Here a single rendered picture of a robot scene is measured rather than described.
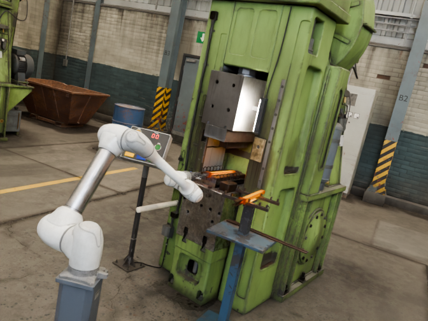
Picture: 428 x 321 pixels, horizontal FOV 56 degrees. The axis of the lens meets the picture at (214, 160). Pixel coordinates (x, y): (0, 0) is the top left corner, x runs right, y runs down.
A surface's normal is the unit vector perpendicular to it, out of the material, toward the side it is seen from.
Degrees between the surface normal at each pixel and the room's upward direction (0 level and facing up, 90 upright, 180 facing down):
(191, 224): 90
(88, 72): 90
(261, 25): 90
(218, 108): 90
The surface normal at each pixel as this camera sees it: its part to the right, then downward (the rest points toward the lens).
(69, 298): -0.11, 0.18
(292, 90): -0.59, 0.04
